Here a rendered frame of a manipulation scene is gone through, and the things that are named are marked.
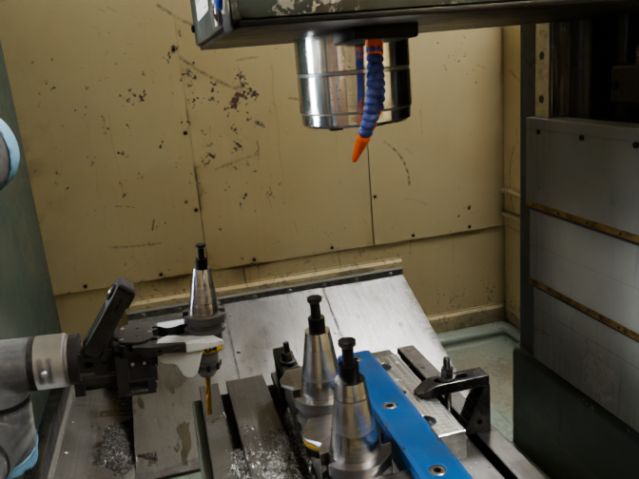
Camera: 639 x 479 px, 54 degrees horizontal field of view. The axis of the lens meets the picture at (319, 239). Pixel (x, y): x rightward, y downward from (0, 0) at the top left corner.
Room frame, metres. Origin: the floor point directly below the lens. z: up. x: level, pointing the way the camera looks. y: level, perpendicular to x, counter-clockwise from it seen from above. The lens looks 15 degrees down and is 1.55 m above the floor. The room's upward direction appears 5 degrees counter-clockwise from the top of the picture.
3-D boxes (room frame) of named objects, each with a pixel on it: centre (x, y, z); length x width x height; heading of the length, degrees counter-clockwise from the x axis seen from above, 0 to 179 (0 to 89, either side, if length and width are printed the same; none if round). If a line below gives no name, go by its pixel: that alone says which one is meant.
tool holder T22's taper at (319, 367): (0.59, 0.01, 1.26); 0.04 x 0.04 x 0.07
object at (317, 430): (0.53, 0.00, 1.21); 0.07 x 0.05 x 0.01; 103
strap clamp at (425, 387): (0.98, -0.21, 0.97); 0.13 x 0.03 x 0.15; 103
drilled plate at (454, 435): (0.97, -0.05, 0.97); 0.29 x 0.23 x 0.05; 13
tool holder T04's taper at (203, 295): (0.86, 0.17, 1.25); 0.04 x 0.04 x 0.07
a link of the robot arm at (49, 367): (0.81, 0.38, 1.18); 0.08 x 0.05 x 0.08; 13
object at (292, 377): (0.64, 0.02, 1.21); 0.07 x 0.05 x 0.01; 103
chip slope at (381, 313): (1.57, 0.09, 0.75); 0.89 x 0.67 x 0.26; 103
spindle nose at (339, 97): (0.92, -0.07, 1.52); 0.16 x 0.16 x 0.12
